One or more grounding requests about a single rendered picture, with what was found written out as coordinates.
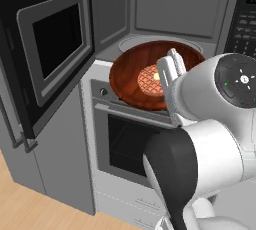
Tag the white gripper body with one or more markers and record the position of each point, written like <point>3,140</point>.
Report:
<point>169,84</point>

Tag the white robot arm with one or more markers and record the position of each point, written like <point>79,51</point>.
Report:
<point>216,154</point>

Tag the round brown waffle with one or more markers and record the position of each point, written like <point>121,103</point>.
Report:
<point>146,82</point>

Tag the brown wooden bowl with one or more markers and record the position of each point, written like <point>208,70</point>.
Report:
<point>128,74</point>

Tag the oven door with window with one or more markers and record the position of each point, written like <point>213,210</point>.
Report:
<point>123,144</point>

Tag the grey microwave oven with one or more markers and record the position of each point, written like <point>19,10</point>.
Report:
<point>173,7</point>

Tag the black microwave door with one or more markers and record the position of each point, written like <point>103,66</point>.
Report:
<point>56,50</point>

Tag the yellow butter pat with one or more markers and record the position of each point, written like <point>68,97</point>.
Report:
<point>156,76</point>

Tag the dark oven knob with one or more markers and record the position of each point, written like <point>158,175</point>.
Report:
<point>104,91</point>

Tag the white built-in oven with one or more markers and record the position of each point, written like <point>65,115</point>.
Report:
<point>100,134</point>

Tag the white drawer front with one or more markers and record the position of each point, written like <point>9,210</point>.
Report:
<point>130,207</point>

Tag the grey tall cabinet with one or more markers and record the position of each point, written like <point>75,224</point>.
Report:
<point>56,160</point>

